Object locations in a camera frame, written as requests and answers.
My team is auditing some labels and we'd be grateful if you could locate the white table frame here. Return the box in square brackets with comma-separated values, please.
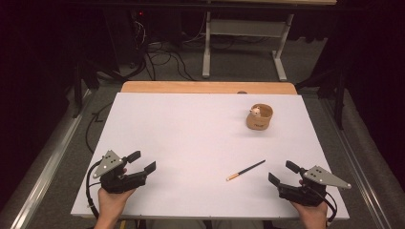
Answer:
[202, 0, 337, 82]

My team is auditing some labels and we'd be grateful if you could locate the white table board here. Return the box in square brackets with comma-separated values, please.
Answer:
[70, 92, 351, 220]

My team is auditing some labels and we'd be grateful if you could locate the person's left hand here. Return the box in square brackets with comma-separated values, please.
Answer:
[96, 187, 137, 221]

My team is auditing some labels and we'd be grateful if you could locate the hand-held gripper cable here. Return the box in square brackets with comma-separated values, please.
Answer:
[313, 187, 338, 223]
[85, 160, 103, 220]

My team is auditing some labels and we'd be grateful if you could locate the wooden table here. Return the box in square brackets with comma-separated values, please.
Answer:
[120, 80, 298, 95]

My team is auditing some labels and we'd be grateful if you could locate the black metal stand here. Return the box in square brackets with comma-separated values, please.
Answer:
[295, 63, 349, 131]
[72, 60, 100, 119]

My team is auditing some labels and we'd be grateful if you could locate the right hand-held gripper cable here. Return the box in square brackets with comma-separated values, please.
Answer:
[313, 187, 338, 223]

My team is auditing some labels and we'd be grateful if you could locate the black floor cable bundle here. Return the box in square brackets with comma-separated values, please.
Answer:
[128, 18, 196, 82]

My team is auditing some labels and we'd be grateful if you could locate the person's right hand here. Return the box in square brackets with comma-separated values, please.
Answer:
[290, 199, 329, 225]

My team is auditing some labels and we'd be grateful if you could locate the aluminium floor rail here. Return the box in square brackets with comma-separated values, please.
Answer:
[318, 94, 394, 229]
[9, 89, 94, 229]

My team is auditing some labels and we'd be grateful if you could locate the black pen with gold end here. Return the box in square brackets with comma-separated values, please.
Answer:
[225, 159, 266, 182]

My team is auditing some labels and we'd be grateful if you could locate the wooden pen holder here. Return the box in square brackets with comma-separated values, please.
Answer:
[245, 103, 274, 131]

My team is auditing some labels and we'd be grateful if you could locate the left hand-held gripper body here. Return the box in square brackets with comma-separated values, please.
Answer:
[93, 150, 148, 195]

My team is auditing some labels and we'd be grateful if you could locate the left hand-held gripper cable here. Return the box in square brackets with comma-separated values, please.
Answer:
[85, 160, 103, 220]

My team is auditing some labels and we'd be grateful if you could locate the thin black floor cable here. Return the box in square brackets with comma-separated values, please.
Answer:
[84, 101, 114, 155]

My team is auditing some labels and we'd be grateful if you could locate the dark computer case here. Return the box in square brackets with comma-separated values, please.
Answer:
[103, 9, 148, 69]

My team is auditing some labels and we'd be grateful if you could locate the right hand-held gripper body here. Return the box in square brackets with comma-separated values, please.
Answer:
[276, 165, 352, 208]

